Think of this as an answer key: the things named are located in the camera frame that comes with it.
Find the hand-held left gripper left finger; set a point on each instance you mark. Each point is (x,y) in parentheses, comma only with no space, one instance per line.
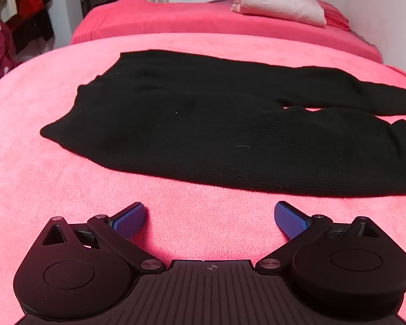
(134,217)

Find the pink fleece blanket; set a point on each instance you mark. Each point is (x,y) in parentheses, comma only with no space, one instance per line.
(47,176)

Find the black knit sweater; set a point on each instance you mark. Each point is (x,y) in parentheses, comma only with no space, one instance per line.
(196,125)

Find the bed with pink sheet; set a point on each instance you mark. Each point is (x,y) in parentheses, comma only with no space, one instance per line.
(176,20)

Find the pale pink pillow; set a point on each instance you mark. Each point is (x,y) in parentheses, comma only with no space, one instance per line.
(280,1)

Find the black hanging garment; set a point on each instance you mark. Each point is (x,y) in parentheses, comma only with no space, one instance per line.
(37,23)

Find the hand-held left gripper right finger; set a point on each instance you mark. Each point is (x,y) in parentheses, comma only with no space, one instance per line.
(291,222)

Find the folded red blanket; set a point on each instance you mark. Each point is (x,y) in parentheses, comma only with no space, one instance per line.
(335,15)

